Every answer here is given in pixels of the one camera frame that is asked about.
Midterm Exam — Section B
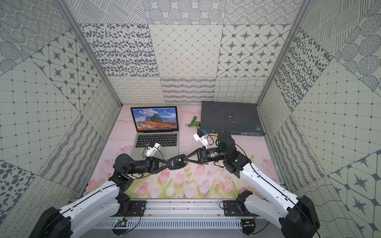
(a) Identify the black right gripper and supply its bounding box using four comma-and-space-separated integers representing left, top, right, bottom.
185, 146, 227, 164

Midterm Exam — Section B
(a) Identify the black wireless mouse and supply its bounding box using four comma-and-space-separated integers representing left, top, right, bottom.
168, 154, 188, 170

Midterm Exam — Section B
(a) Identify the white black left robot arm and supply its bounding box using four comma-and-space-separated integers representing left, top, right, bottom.
30, 154, 173, 238

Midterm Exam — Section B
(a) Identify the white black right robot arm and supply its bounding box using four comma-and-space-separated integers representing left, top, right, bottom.
175, 132, 320, 238

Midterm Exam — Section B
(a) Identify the silver open laptop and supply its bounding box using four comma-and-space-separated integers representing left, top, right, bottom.
131, 106, 180, 161

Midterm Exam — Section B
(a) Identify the green crimping tool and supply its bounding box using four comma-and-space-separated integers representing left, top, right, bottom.
185, 116, 200, 128

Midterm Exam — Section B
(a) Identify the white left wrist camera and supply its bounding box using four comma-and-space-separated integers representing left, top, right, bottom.
143, 142, 161, 157

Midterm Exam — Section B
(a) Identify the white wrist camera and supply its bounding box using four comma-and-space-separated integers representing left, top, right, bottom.
193, 131, 209, 148
143, 142, 161, 157

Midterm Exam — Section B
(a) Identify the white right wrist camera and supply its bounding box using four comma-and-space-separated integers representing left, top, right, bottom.
193, 131, 209, 148

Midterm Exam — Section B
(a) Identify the aluminium mounting rail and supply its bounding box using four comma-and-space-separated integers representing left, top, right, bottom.
68, 197, 298, 220

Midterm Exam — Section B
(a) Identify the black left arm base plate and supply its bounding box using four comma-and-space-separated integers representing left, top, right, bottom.
118, 200, 147, 217

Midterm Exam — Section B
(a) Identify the dark grey network switch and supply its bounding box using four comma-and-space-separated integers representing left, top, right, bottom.
200, 101, 265, 136

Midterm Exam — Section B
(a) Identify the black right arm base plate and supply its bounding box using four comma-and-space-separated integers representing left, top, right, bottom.
222, 200, 254, 217

